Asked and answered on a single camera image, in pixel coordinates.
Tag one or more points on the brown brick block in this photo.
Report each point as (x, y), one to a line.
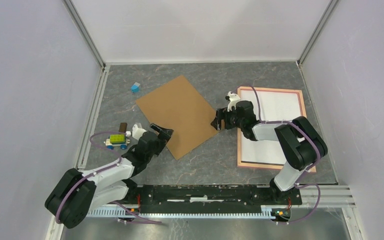
(123, 127)

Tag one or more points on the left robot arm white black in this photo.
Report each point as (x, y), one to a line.
(79, 192)

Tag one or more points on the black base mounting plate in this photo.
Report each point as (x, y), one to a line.
(208, 199)

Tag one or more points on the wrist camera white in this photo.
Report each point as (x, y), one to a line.
(136, 132)
(232, 99)

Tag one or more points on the landscape photo print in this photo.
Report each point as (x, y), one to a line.
(271, 132)

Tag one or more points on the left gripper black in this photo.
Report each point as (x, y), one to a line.
(164, 134)

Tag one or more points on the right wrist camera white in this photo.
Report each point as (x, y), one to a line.
(232, 99)

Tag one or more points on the brown backing board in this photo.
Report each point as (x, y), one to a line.
(179, 106)

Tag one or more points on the slotted cable duct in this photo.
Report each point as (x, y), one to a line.
(112, 211)

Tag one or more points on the blue cube block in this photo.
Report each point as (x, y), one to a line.
(135, 87)

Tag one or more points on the pink wooden picture frame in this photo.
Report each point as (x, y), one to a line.
(306, 109)

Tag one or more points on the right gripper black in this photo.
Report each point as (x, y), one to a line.
(222, 114)

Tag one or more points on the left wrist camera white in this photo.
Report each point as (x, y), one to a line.
(136, 132)

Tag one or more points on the toy brick car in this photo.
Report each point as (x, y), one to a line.
(117, 140)

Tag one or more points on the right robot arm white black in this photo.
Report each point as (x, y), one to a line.
(300, 143)

